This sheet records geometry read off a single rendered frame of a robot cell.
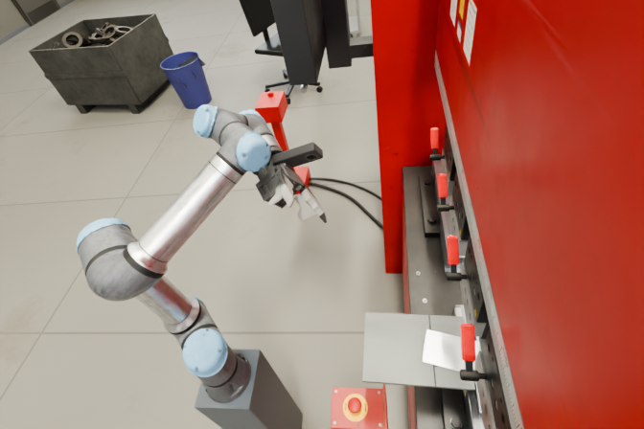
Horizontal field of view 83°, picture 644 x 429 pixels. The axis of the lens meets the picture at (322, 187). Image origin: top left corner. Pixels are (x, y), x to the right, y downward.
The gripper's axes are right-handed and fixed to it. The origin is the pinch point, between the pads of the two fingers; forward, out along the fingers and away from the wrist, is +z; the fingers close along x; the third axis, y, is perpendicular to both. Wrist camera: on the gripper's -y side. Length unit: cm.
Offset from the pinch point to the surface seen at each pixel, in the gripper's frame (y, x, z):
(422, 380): 8.9, -33.1, 36.1
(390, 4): -51, -24, -54
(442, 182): -25.6, -25.5, 2.7
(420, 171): -25, -84, -30
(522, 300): -21.3, 11.5, 35.7
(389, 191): -8, -95, -37
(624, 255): -28, 33, 38
